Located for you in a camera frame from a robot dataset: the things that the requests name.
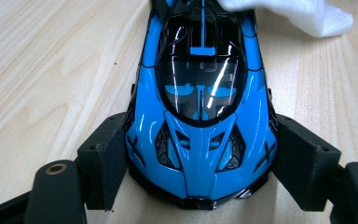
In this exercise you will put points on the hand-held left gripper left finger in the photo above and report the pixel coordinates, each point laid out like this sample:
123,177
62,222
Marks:
104,161

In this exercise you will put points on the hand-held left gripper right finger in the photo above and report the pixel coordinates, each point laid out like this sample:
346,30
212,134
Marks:
304,165

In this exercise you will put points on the blue toy car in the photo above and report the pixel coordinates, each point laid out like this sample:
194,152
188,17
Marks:
200,124

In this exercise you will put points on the white wet wipe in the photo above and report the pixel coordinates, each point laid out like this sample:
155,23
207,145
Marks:
298,15

